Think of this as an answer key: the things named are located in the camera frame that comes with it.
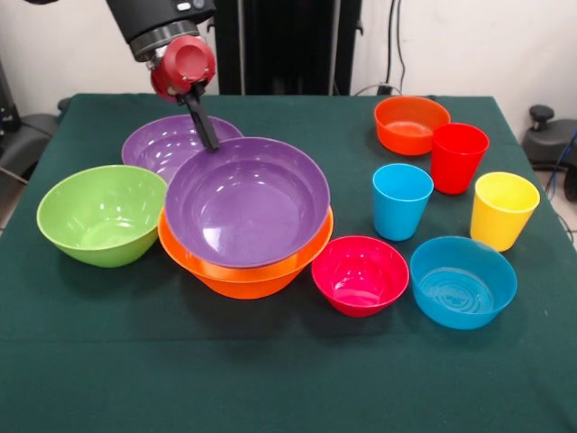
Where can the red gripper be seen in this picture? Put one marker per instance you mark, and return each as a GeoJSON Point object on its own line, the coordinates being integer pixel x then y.
{"type": "Point", "coordinates": [180, 63]}

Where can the purple plastic bowl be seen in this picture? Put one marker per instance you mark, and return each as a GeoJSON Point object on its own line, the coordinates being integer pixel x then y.
{"type": "Point", "coordinates": [158, 144]}
{"type": "Point", "coordinates": [248, 207]}

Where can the pink plastic bowl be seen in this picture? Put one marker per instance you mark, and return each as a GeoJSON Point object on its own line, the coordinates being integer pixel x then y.
{"type": "Point", "coordinates": [360, 279]}

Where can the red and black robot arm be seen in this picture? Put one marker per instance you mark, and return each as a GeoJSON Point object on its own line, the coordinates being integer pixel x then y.
{"type": "Point", "coordinates": [153, 18]}

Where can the green plastic bowl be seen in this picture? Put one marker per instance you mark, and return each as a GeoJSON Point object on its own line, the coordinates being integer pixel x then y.
{"type": "Point", "coordinates": [101, 216]}

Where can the black padded chair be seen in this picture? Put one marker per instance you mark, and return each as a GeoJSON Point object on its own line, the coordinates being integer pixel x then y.
{"type": "Point", "coordinates": [27, 140]}

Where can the large orange plastic bowl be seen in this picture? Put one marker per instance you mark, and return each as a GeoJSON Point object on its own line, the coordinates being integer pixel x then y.
{"type": "Point", "coordinates": [252, 282]}

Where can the small red-orange plastic bowl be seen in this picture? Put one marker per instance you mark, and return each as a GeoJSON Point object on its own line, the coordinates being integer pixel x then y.
{"type": "Point", "coordinates": [410, 131]}

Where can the blue plastic cup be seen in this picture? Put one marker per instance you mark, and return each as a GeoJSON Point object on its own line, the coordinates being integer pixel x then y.
{"type": "Point", "coordinates": [400, 203]}

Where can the dark green tablecloth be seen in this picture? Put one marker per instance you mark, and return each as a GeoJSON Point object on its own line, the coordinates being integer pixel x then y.
{"type": "Point", "coordinates": [288, 361]}

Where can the red plastic cup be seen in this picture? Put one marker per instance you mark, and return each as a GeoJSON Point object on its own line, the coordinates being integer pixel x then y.
{"type": "Point", "coordinates": [457, 167]}

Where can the blue plastic bowl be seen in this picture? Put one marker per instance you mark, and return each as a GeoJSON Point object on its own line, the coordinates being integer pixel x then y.
{"type": "Point", "coordinates": [460, 288]}

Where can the yellow plastic cup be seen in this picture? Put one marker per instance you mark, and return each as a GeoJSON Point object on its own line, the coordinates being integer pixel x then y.
{"type": "Point", "coordinates": [500, 221]}

